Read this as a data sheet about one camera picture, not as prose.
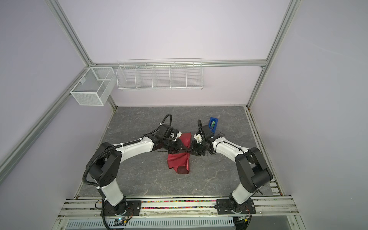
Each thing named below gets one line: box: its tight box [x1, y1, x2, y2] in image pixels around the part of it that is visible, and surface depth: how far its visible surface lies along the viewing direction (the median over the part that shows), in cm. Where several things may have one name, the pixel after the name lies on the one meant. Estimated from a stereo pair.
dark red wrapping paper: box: [167, 132, 192, 174], surface depth 84 cm
